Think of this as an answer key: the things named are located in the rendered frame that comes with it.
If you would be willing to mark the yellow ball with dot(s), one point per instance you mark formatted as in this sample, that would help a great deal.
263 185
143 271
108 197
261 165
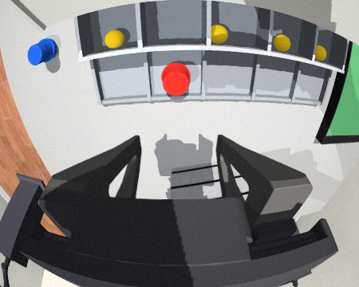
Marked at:
114 39
282 42
320 53
219 34

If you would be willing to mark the green tray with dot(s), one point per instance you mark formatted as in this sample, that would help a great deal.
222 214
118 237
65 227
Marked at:
341 119

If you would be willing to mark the red plug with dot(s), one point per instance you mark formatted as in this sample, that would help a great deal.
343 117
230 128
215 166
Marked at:
175 79

